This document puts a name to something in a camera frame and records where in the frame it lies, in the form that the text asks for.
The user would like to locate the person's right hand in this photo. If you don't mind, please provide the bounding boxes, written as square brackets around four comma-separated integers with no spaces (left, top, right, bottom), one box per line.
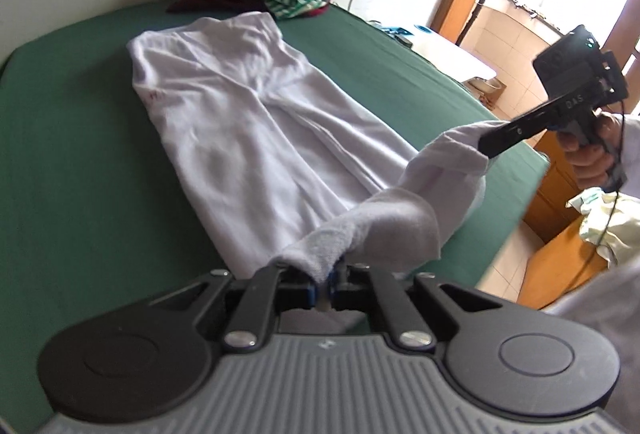
[557,111,626,189]

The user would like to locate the metal basin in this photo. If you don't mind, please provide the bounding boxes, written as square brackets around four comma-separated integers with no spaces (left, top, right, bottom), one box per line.
[470,76,506,97]

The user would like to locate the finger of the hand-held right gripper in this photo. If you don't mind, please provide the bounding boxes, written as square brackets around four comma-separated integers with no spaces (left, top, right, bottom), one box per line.
[477,96,566,161]

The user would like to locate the pale green cloth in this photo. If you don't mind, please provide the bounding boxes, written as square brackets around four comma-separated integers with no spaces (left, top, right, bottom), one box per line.
[566,189,638,265]

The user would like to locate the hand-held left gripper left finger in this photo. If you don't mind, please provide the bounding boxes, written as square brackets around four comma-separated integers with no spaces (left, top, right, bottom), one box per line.
[150,266,318,351]

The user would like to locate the person's white shirt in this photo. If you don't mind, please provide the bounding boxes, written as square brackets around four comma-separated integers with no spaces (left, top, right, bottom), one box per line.
[542,244,640,434]

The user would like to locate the dark red garment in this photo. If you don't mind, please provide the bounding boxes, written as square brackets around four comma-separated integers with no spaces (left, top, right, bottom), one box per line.
[165,0,331,19]

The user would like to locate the green table cloth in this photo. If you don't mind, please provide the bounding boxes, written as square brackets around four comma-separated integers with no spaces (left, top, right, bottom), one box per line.
[0,0,551,425]

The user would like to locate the white desk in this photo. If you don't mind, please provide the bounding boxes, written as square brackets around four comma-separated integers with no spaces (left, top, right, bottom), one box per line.
[370,21,498,82]

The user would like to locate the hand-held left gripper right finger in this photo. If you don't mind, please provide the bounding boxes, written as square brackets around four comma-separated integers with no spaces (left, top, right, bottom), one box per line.
[330,264,501,351]

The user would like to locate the white pants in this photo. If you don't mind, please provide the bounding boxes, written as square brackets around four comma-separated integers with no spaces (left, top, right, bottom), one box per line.
[125,11,501,309]

